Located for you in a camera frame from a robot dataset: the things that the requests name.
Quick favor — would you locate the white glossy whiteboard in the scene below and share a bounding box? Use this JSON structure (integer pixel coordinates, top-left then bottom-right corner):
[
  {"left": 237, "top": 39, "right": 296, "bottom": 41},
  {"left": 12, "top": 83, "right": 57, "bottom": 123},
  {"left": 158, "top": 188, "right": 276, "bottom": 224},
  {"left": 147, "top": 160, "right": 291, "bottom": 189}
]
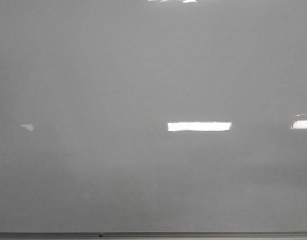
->
[{"left": 0, "top": 0, "right": 307, "bottom": 232}]

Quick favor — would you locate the grey aluminium whiteboard frame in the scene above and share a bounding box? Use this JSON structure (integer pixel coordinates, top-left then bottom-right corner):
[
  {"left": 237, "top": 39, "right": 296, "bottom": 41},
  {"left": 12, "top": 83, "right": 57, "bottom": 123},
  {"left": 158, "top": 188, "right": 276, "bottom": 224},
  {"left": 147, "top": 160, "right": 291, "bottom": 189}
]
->
[{"left": 0, "top": 231, "right": 307, "bottom": 240}]

